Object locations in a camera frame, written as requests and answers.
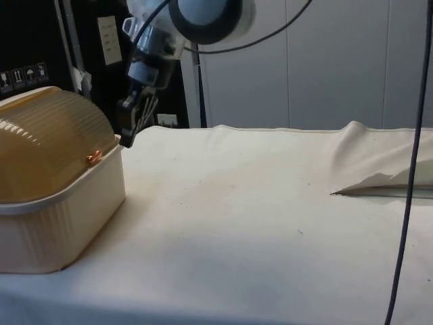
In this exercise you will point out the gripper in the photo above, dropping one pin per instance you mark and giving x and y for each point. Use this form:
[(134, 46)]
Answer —
[(149, 76)]

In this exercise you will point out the rounded box lid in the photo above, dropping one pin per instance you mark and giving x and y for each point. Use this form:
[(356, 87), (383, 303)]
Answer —
[(50, 135)]

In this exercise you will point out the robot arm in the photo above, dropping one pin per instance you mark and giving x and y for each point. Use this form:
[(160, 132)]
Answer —
[(216, 20)]

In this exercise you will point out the black cabinet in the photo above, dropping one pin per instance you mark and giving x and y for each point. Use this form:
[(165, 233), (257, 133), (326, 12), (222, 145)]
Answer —
[(34, 40)]

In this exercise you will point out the cream box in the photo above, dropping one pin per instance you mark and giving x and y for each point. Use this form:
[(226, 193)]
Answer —
[(67, 233)]

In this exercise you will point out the pale lockers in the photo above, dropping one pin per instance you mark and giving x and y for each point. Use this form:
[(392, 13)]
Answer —
[(321, 84)]

